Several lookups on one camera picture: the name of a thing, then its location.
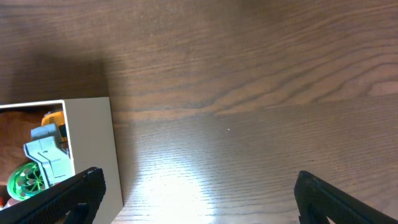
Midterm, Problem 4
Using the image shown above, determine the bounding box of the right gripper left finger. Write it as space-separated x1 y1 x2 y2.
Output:
1 167 106 224

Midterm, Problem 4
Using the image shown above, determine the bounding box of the yellow grey toy truck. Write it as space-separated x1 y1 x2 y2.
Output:
24 110 74 189

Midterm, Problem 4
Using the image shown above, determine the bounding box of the brown plush toy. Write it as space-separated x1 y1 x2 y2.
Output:
1 110 46 185

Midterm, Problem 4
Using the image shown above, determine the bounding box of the white duck toy pink hat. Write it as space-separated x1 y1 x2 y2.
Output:
0 194 21 210

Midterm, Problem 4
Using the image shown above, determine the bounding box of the white cardboard box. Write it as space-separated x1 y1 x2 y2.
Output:
1 97 123 224

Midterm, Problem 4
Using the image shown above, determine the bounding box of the green ridged plastic disc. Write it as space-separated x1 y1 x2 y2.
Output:
7 162 46 201

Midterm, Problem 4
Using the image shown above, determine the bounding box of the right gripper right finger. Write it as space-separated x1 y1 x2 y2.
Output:
294 170 397 224

